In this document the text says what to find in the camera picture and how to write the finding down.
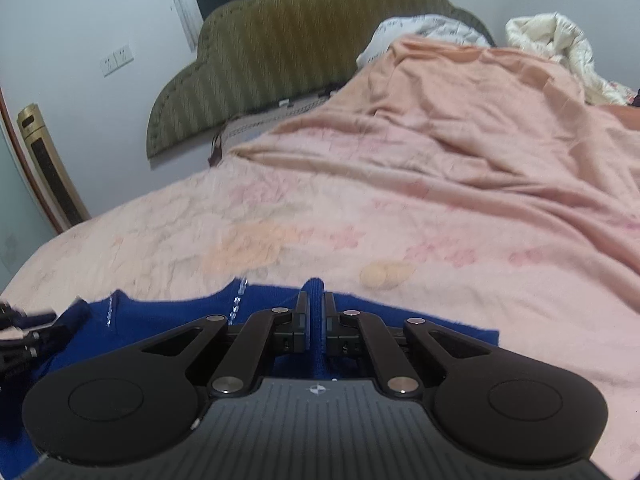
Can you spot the gold standing air conditioner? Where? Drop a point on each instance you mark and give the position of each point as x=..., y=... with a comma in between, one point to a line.
x=47, y=165

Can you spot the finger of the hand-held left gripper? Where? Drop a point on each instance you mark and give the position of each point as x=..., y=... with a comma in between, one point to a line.
x=30, y=320
x=35, y=347

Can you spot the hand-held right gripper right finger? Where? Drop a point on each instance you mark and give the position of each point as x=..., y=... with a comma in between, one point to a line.
x=330, y=322

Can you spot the white pillow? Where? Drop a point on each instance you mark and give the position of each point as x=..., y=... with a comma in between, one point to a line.
x=425, y=30

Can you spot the blue beaded sweater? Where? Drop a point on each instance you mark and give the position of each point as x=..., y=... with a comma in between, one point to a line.
x=150, y=325

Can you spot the cream quilt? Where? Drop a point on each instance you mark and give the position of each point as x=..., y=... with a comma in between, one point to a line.
x=560, y=40

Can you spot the olive padded headboard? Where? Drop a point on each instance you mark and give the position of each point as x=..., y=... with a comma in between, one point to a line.
x=280, y=45

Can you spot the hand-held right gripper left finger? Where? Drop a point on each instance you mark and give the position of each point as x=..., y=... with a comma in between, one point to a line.
x=302, y=340

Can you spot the pale pink floral bedsheet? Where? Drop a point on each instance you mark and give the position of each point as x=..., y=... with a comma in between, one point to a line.
x=175, y=230

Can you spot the white wall socket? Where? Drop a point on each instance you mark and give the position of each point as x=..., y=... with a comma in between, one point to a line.
x=117, y=60

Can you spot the brown striped pillow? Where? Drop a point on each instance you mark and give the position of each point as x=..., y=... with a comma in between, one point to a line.
x=260, y=120

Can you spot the peach blanket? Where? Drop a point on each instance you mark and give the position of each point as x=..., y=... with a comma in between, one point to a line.
x=475, y=135

